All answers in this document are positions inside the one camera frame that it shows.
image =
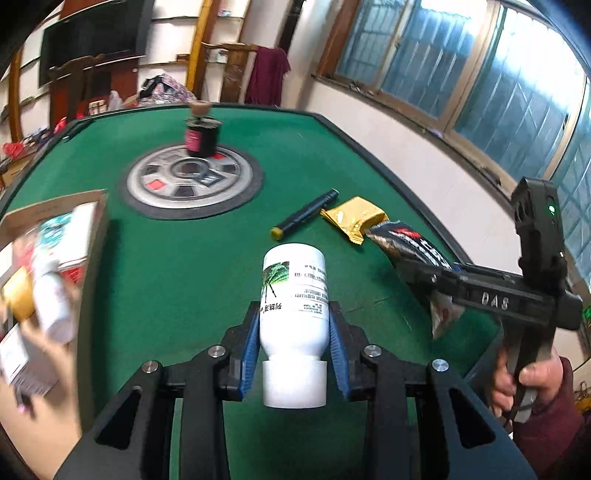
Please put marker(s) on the white pill bottle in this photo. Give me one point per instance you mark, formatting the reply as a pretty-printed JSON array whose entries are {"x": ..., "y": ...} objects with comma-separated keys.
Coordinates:
[{"x": 294, "y": 327}]

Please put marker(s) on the yellow snack packet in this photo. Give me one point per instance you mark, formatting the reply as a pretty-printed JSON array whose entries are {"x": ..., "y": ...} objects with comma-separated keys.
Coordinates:
[{"x": 355, "y": 217}]

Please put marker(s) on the white pink small box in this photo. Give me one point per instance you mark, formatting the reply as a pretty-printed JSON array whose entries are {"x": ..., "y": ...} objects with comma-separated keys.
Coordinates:
[{"x": 25, "y": 366}]

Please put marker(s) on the black jar with cork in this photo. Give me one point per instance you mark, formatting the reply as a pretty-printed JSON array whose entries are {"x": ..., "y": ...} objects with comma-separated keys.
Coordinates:
[{"x": 201, "y": 130}]

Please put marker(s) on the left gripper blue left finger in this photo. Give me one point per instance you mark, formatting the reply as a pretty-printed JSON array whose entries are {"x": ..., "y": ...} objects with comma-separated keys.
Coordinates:
[{"x": 131, "y": 437}]

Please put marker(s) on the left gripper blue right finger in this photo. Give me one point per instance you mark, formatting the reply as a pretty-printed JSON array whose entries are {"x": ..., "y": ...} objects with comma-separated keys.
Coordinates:
[{"x": 423, "y": 420}]

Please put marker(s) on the black seasoning packet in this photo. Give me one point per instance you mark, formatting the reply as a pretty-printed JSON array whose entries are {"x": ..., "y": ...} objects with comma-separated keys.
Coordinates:
[{"x": 421, "y": 265}]

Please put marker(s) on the teal tissue pack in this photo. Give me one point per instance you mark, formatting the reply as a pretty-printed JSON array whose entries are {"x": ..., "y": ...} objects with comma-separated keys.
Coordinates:
[{"x": 53, "y": 236}]

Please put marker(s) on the black marker yellow cap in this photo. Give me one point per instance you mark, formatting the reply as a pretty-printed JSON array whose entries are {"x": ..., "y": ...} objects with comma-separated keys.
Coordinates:
[{"x": 302, "y": 215}]

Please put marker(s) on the pile of clothes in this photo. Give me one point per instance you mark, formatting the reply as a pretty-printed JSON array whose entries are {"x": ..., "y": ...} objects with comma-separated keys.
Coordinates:
[{"x": 163, "y": 89}]

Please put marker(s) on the cardboard box tray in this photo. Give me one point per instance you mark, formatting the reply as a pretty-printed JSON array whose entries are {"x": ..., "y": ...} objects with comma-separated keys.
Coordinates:
[{"x": 43, "y": 430}]

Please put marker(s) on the white bottle green label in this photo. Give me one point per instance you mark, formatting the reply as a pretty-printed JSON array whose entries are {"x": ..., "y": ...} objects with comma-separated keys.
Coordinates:
[{"x": 52, "y": 303}]

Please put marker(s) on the wooden chair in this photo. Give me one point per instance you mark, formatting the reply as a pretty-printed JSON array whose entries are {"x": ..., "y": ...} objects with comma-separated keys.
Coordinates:
[{"x": 233, "y": 76}]

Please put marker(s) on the black television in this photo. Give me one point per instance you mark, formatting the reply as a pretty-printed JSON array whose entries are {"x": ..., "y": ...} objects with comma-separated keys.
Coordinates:
[{"x": 112, "y": 29}]

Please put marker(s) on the maroon right sleeve forearm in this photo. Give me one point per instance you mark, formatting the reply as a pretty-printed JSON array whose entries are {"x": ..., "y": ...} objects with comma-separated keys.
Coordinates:
[{"x": 556, "y": 438}]

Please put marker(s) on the maroon cloth on chair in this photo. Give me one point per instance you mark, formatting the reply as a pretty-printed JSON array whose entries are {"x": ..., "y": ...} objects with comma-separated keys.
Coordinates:
[{"x": 270, "y": 67}]

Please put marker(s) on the round grey table console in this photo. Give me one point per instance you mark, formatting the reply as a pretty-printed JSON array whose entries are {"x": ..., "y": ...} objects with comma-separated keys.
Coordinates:
[{"x": 168, "y": 184}]

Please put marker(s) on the yellow tape roll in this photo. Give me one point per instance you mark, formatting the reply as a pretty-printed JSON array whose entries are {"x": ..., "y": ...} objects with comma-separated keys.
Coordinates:
[{"x": 18, "y": 294}]

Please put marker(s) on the white red carton box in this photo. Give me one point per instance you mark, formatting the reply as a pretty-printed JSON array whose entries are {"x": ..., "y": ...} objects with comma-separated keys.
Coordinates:
[{"x": 74, "y": 246}]

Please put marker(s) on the person's right hand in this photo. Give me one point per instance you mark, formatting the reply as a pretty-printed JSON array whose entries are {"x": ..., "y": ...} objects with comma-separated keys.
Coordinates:
[{"x": 543, "y": 376}]

